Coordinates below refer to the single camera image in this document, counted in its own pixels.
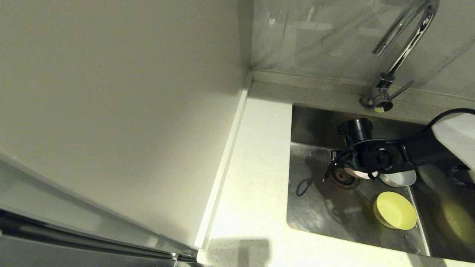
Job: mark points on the round metal drain strainer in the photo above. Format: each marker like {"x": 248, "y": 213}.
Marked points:
{"x": 343, "y": 180}

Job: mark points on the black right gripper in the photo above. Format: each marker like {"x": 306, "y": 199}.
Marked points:
{"x": 358, "y": 129}

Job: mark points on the yellow plastic bowl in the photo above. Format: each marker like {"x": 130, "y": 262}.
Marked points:
{"x": 395, "y": 210}

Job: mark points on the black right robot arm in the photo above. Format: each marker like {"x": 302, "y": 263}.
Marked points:
{"x": 426, "y": 150}

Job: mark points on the chrome gooseneck faucet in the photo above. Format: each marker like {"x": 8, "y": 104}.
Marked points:
{"x": 380, "y": 98}

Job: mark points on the pink plastic bowl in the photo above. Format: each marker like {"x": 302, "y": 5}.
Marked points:
{"x": 365, "y": 175}

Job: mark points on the white tall cabinet side panel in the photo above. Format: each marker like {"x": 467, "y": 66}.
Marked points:
{"x": 111, "y": 92}

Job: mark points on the small chrome door bracket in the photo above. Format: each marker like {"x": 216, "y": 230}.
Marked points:
{"x": 175, "y": 256}

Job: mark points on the glossy grey door panel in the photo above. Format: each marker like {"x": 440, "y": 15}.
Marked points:
{"x": 37, "y": 257}

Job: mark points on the stainless steel sink basin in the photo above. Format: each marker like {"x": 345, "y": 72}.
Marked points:
{"x": 326, "y": 218}

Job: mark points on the grey appliance door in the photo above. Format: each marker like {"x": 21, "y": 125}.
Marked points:
{"x": 37, "y": 194}

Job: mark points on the dark metal door trim bar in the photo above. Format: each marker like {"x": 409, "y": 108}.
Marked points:
{"x": 74, "y": 239}

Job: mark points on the grey-blue plastic bowl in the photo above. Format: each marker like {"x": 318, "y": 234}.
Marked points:
{"x": 402, "y": 179}

